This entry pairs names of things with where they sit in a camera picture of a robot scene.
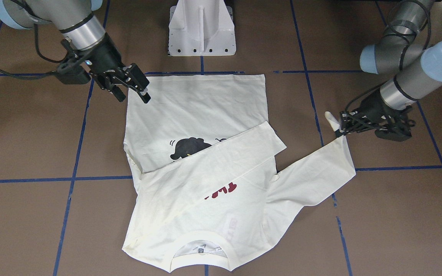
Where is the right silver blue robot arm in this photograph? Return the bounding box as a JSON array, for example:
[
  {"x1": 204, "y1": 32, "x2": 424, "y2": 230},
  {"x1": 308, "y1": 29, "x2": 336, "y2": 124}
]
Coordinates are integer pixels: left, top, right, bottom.
[{"x1": 0, "y1": 0, "x2": 150, "y2": 103}]

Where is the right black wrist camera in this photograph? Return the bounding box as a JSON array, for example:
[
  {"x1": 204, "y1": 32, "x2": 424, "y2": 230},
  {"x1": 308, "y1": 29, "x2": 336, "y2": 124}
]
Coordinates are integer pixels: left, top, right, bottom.
[{"x1": 55, "y1": 50, "x2": 91, "y2": 85}]

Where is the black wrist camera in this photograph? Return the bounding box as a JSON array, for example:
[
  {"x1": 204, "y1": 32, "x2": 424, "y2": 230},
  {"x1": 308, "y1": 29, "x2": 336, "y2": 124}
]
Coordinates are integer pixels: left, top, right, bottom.
[
  {"x1": 55, "y1": 50, "x2": 91, "y2": 85},
  {"x1": 374, "y1": 105, "x2": 416, "y2": 142}
]

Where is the white column mount base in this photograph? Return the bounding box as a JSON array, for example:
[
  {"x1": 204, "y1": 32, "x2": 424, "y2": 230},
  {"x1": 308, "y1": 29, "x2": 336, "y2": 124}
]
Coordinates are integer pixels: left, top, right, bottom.
[{"x1": 167, "y1": 0, "x2": 237, "y2": 57}]

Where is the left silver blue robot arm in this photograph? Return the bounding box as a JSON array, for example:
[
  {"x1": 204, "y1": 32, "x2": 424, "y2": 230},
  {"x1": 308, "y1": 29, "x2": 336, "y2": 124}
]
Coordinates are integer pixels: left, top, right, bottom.
[{"x1": 325, "y1": 0, "x2": 442, "y2": 141}]

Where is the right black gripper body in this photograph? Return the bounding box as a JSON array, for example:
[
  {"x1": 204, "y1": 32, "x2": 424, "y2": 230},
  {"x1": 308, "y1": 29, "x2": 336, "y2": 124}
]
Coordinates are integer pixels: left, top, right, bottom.
[{"x1": 88, "y1": 33, "x2": 126, "y2": 83}]

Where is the cream long-sleeve printed shirt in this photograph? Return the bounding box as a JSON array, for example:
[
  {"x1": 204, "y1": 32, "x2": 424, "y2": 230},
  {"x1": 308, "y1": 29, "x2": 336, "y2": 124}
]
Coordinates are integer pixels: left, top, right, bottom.
[{"x1": 122, "y1": 74, "x2": 356, "y2": 273}]

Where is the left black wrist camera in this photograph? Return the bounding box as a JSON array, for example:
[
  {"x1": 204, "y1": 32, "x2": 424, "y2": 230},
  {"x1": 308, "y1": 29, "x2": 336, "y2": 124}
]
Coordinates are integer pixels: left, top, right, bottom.
[{"x1": 374, "y1": 105, "x2": 416, "y2": 142}]

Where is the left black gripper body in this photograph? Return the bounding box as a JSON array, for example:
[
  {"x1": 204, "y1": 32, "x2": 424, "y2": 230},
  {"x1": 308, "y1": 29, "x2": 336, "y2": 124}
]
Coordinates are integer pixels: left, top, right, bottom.
[{"x1": 359, "y1": 89, "x2": 398, "y2": 129}]

